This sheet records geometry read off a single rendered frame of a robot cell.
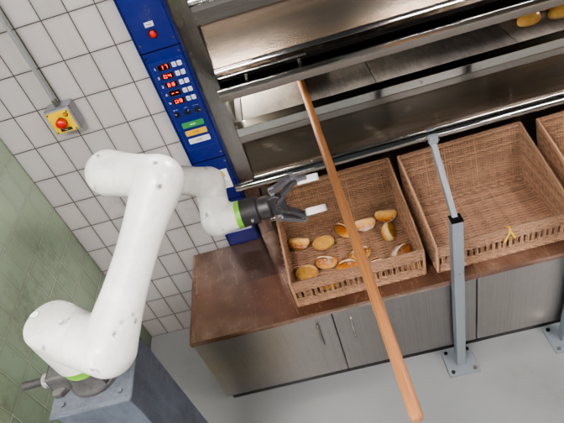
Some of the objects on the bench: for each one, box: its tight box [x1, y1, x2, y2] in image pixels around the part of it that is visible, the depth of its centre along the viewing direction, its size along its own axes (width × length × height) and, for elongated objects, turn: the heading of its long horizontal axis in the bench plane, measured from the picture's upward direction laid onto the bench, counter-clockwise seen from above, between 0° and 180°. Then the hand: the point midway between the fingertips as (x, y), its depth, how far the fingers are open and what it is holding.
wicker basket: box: [397, 122, 564, 273], centre depth 210 cm, size 49×56×28 cm
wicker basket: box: [274, 158, 427, 307], centre depth 215 cm, size 49×56×28 cm
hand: (318, 192), depth 162 cm, fingers open, 13 cm apart
